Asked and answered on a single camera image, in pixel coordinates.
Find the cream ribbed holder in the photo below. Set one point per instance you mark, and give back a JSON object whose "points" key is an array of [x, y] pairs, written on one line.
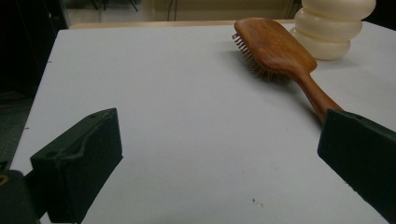
{"points": [[327, 28]]}

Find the wooden hairbrush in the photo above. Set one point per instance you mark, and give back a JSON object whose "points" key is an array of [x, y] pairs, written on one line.
{"points": [[274, 46]]}

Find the white table mat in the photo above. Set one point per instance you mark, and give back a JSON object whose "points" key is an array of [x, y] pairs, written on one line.
{"points": [[186, 109]]}

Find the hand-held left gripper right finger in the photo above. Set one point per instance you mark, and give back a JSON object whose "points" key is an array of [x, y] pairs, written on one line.
{"points": [[361, 152]]}

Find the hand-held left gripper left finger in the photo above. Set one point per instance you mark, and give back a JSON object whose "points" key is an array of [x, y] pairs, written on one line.
{"points": [[81, 161]]}

